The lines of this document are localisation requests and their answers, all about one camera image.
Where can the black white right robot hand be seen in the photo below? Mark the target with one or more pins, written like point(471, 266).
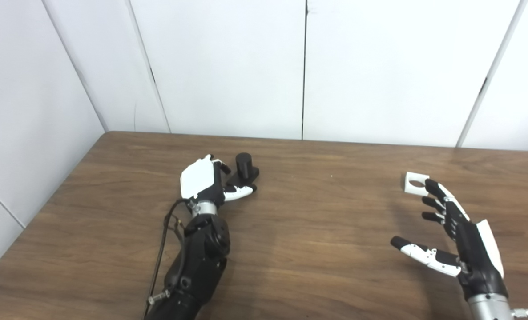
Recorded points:
point(477, 258)

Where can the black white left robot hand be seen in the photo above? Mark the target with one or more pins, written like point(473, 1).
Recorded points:
point(197, 178)

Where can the black peg with square base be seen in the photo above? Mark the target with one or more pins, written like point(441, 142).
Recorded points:
point(244, 165)

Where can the white square piece with hole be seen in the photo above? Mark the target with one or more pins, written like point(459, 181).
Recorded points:
point(409, 186)

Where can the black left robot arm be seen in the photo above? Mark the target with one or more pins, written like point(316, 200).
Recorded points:
point(199, 266)

